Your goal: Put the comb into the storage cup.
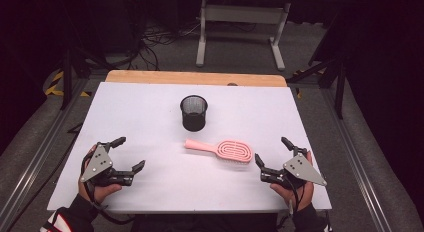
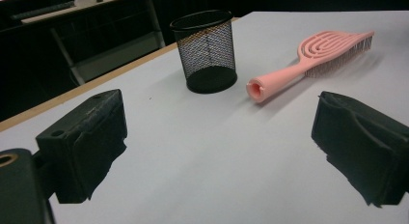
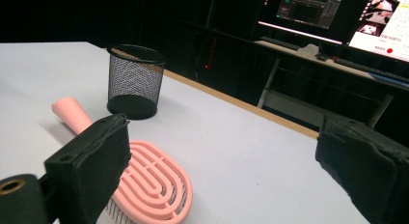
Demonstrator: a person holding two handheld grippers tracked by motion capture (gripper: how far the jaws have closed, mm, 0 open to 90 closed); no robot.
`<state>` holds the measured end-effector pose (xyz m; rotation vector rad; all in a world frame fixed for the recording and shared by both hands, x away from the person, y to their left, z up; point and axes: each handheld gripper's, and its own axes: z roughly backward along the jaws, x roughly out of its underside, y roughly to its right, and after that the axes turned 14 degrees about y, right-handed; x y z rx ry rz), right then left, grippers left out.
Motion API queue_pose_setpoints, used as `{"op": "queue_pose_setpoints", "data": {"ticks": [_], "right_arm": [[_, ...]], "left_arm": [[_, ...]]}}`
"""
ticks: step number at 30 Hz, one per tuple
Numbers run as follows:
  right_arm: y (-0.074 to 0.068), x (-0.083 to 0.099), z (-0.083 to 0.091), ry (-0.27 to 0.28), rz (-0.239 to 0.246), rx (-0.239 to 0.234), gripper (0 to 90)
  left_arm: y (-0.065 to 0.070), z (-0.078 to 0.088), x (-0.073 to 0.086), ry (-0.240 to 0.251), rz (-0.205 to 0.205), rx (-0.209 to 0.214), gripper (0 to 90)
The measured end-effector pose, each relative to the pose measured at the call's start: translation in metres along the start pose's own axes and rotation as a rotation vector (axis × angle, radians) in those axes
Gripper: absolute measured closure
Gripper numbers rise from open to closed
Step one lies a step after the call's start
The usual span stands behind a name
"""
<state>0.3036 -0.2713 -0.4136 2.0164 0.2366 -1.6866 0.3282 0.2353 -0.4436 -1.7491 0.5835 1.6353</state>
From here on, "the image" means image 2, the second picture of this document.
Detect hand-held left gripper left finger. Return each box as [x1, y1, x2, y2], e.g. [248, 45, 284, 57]
[35, 89, 128, 205]

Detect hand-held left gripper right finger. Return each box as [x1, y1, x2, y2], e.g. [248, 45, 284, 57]
[311, 91, 409, 209]

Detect pink hairbrush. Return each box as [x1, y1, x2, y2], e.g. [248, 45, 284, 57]
[245, 30, 375, 104]

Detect black mesh pen cup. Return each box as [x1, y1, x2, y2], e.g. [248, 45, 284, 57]
[169, 9, 238, 95]

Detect dark keyboard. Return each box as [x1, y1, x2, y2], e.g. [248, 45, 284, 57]
[10, 0, 77, 21]

